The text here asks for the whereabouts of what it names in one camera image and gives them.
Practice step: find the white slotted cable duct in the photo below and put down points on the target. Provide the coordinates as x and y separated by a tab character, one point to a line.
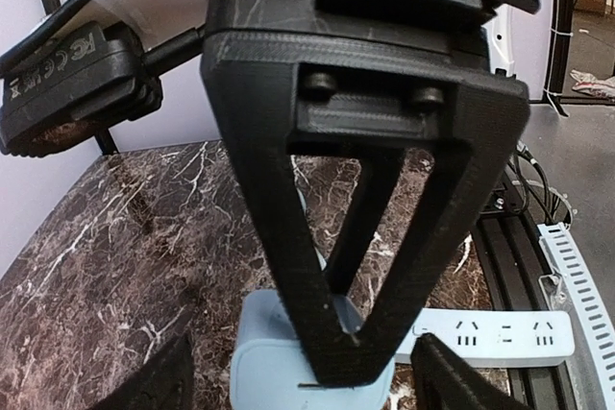
570	287

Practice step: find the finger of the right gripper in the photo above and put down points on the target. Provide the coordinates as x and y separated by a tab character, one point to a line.
319	112

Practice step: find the light blue power strip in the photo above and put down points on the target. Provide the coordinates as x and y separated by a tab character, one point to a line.
496	339

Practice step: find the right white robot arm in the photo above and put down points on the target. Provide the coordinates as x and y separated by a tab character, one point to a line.
95	63

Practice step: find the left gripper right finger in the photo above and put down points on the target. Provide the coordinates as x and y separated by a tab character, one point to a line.
443	380

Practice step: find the small blue charger plug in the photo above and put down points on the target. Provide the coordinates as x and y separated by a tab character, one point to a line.
270	371

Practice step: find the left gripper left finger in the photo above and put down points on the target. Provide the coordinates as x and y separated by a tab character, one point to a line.
164	382

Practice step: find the black front table rail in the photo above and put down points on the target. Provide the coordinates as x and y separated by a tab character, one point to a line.
512	263

